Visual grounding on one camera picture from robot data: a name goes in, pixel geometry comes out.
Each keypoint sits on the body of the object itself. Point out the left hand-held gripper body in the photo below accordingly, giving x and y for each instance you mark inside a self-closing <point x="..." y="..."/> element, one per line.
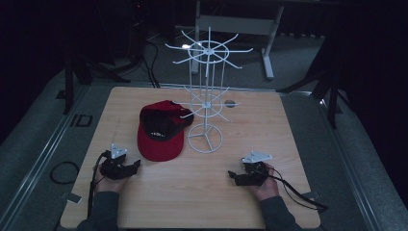
<point x="114" y="162"/>

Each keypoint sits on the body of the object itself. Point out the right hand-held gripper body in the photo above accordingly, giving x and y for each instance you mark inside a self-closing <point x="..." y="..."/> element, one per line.
<point x="254" y="170"/>

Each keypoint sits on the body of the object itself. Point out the red baseball cap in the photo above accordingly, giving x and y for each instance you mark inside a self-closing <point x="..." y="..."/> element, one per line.
<point x="160" y="130"/>

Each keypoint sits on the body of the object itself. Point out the person's right hand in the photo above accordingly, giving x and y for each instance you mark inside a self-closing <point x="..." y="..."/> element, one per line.
<point x="267" y="186"/>

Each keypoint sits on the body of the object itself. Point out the person's left hand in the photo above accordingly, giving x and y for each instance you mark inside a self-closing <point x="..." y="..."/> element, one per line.
<point x="109" y="183"/>

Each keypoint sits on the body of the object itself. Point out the black tripod stand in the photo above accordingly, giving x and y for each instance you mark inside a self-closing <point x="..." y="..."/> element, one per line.
<point x="330" y="86"/>
<point x="80" y="70"/>

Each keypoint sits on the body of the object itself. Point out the black rectangular floor bracket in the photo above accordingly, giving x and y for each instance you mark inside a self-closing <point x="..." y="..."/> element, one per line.
<point x="81" y="120"/>

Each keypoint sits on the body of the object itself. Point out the white metal table frame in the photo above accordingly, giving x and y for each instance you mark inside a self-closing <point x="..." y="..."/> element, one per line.
<point x="237" y="25"/>

